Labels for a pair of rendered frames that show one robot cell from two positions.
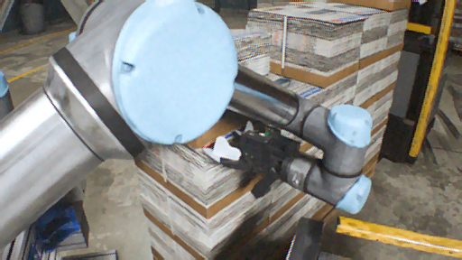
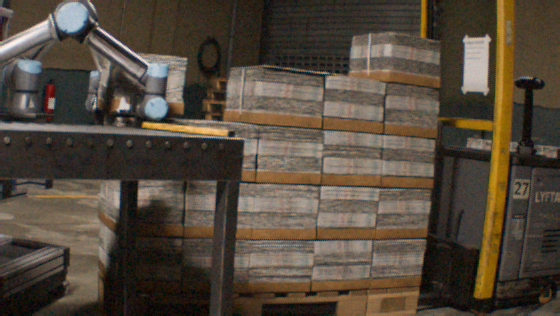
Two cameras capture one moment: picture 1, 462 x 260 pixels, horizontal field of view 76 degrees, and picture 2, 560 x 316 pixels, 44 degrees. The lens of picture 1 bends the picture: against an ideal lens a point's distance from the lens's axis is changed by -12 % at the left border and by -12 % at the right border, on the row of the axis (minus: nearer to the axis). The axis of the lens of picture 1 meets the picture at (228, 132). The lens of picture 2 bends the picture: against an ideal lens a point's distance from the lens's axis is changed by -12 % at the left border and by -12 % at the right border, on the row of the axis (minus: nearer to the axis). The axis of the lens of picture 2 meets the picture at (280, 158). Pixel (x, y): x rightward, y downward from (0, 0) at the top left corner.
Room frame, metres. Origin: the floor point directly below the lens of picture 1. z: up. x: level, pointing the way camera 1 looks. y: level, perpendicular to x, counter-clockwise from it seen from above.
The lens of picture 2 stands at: (-1.78, -1.58, 0.87)
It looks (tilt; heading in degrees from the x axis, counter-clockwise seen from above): 3 degrees down; 22
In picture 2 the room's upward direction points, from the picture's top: 5 degrees clockwise
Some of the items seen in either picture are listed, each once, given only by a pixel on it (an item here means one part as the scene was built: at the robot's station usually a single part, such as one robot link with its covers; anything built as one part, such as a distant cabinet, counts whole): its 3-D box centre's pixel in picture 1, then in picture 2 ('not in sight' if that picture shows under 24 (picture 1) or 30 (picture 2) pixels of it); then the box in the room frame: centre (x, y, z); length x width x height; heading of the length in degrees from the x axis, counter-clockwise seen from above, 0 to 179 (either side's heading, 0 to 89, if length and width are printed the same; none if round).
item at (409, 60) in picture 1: (393, 85); (502, 225); (2.32, -1.29, 0.40); 0.69 x 0.55 x 0.80; 45
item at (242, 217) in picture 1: (276, 165); (235, 221); (1.22, -0.22, 0.42); 1.17 x 0.39 x 0.83; 135
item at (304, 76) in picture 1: (302, 62); (271, 118); (1.31, -0.30, 0.86); 0.38 x 0.29 x 0.04; 47
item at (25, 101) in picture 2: not in sight; (25, 101); (0.67, 0.59, 0.87); 0.15 x 0.15 x 0.10
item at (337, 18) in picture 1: (310, 13); (277, 70); (1.31, -0.32, 1.06); 0.37 x 0.29 x 0.01; 47
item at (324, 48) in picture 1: (303, 41); (273, 98); (1.32, -0.30, 0.95); 0.38 x 0.29 x 0.23; 47
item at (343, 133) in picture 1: (339, 136); (156, 79); (0.51, -0.20, 0.97); 0.11 x 0.08 x 0.11; 35
